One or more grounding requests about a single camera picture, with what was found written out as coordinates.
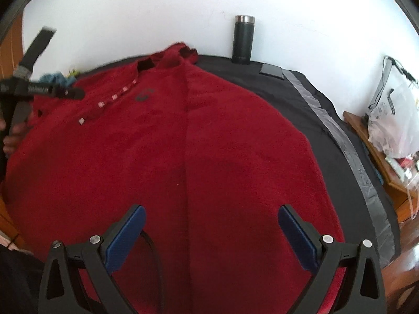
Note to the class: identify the red knit sweater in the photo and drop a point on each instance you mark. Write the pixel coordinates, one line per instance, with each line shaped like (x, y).
(196, 153)

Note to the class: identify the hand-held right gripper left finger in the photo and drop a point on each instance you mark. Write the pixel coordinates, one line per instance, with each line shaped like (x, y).
(126, 238)

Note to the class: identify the person's left hand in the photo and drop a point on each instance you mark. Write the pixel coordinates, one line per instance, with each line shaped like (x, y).
(13, 144)

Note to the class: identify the black thermos bottle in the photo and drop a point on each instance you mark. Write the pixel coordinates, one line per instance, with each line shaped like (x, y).
(242, 39)

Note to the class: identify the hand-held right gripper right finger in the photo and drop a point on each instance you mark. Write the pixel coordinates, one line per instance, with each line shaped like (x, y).
(298, 238)

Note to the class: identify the clear tape strip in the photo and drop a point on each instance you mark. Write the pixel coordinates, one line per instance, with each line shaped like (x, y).
(347, 150)

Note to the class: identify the green toy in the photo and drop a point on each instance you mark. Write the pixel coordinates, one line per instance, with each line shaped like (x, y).
(72, 73)

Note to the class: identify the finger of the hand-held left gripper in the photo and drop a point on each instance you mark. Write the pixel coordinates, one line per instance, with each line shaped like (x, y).
(37, 50)
(62, 93)

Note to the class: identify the wooden side table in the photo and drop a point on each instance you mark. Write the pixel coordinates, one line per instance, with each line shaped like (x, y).
(392, 183)

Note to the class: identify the white plastic bag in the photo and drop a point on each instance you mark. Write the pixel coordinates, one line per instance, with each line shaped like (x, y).
(392, 114)

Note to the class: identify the teal cloth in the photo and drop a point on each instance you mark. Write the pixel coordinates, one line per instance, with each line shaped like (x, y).
(54, 78)

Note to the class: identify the black smartphone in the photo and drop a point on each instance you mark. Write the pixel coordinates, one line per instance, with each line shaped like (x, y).
(271, 70)

